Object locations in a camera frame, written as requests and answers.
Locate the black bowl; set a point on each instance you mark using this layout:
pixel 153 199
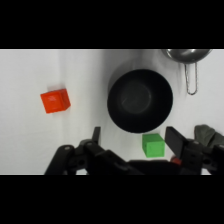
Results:
pixel 140 100

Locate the red cube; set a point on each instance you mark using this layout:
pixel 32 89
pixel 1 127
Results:
pixel 55 101

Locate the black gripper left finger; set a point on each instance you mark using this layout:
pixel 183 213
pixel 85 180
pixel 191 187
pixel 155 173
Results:
pixel 96 135

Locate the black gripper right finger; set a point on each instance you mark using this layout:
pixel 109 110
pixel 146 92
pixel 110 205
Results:
pixel 175 141

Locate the green cube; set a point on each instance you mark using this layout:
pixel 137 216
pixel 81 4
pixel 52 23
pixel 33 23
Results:
pixel 153 146

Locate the small steel saucepan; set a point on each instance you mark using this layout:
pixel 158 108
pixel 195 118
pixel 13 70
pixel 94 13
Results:
pixel 186 55

